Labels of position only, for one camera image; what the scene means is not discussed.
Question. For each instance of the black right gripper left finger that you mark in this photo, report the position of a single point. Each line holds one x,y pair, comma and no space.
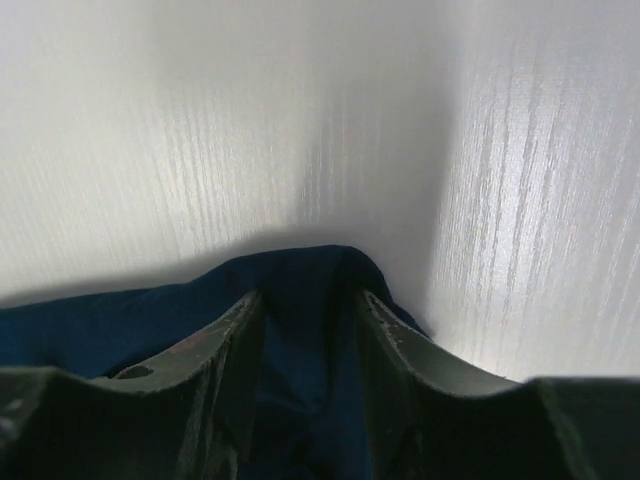
185,413

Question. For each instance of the navy blue t shirt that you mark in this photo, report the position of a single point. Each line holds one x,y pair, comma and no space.
309,418

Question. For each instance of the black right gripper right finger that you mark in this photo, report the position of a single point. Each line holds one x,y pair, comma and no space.
432,415

